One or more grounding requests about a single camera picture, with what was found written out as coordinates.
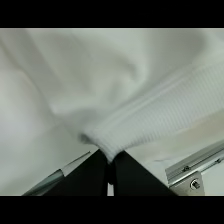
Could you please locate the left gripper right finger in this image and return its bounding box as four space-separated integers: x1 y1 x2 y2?
112 150 178 197

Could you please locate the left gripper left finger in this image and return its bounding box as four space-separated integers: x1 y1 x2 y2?
48 148 109 197

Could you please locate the white sweatshirt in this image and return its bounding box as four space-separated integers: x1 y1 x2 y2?
0 28 224 197

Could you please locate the silver frame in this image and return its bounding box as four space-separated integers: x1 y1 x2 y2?
22 139 224 197

